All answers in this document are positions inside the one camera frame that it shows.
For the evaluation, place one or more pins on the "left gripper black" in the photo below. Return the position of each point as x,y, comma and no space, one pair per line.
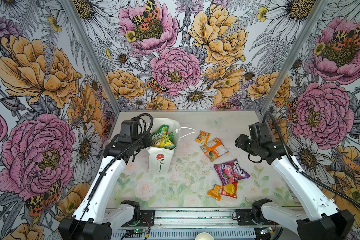
148,141

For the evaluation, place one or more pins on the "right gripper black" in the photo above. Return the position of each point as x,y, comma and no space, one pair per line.
240,141

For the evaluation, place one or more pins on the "green Fox's candy bag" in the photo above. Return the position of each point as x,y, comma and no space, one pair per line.
162,139

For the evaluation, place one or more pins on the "white paper bag red flower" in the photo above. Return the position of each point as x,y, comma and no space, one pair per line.
160,159

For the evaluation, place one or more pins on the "orange mango snack bag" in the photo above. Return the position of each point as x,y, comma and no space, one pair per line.
214,149

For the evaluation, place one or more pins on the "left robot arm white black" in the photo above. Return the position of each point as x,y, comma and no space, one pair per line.
90,221

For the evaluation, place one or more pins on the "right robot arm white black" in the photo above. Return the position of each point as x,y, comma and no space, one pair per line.
322,219

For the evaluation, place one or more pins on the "purple Fox's candy bag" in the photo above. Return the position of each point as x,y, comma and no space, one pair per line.
230,172

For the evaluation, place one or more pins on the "red orange snack packet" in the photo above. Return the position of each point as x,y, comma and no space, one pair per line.
229,190

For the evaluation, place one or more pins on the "small orange snack packet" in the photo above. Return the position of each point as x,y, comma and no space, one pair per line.
203,137

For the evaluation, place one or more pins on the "white paper cup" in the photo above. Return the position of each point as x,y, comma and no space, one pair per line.
204,236

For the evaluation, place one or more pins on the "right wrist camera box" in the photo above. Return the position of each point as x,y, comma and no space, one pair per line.
260,131

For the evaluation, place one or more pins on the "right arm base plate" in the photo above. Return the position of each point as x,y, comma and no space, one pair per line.
244,217

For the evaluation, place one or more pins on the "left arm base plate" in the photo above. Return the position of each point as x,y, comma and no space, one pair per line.
146,219

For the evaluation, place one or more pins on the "aluminium front rail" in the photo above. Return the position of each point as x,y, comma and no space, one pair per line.
186,224

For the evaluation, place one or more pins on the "right metal corner post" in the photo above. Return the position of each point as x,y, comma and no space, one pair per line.
308,27

